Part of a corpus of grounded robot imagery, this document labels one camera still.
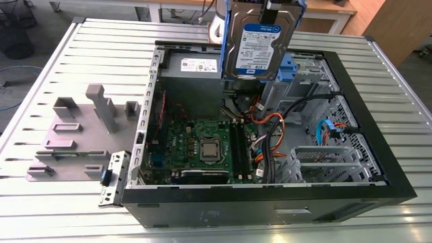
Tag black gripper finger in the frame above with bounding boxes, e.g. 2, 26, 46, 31
260, 0, 282, 26

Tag hard disk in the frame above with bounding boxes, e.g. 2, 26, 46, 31
218, 0, 304, 82

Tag blue data wire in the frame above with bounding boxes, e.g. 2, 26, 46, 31
316, 118, 338, 147

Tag orange disk power wire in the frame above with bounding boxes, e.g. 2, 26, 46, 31
322, 123, 358, 147

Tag metal disk bay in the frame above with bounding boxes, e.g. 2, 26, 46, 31
286, 145, 382, 183

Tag wooden desk white legs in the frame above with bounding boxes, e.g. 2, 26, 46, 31
293, 0, 358, 36

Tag blue drive cage latch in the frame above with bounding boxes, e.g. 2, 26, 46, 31
278, 53, 298, 83

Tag metal drive cage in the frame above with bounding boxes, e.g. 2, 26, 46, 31
261, 52, 338, 112

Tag wooden cabinet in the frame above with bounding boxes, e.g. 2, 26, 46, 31
362, 0, 432, 67

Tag grey power supply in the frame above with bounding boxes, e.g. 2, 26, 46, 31
157, 52, 226, 121

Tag CPU socket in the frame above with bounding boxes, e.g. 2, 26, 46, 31
197, 136, 226, 164

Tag black RAM slot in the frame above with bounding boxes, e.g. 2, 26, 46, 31
230, 120, 244, 179
238, 120, 253, 178

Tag silver CPU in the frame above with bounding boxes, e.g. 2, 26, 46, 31
201, 142, 220, 157

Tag green motherboard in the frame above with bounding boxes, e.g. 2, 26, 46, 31
140, 118, 266, 185

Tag black graphics card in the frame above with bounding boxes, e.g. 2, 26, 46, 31
180, 169, 230, 185

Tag grey parts rack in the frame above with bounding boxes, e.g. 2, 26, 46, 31
25, 85, 141, 182

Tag black PC case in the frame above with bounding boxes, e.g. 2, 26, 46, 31
120, 39, 418, 229

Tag black waste bin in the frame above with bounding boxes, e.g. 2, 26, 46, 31
1, 29, 36, 60

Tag thin black data cable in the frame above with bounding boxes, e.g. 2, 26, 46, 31
278, 93, 340, 122

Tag white desk frame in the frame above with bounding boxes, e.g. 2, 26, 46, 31
48, 0, 164, 23

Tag orange power wire bundle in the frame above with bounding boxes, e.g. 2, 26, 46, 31
250, 112, 286, 163

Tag red wire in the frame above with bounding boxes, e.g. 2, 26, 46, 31
153, 90, 168, 144

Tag black cable bundle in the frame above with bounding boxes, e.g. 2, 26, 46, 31
262, 134, 277, 183

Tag metal expansion slot bracket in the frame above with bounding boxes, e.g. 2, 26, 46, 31
97, 150, 132, 208

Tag black wire basket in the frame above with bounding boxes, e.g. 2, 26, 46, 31
0, 4, 38, 30

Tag light blue floor cable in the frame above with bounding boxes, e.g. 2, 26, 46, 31
0, 64, 44, 112

